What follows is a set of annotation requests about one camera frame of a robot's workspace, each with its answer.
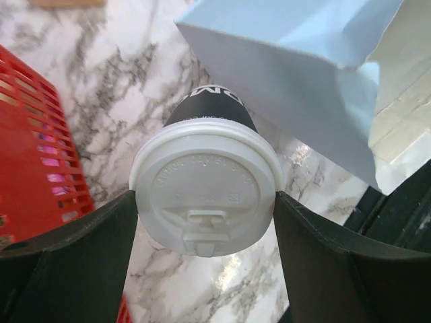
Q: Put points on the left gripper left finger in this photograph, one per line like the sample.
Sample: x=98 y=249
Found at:
x=75 y=273

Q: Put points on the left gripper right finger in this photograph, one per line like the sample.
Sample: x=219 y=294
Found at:
x=333 y=274

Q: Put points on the white coffee cup lid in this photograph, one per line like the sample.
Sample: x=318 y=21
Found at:
x=206 y=187

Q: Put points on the white paper bag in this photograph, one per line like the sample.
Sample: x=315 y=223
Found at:
x=350 y=79

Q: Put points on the dark paper coffee cup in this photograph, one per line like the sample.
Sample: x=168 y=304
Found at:
x=211 y=101

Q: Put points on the red plastic shopping basket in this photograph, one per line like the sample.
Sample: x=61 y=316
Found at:
x=42 y=183

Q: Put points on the small blue orange box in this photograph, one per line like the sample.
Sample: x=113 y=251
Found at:
x=67 y=3

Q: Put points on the black mounting rail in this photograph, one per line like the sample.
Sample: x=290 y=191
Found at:
x=400 y=219

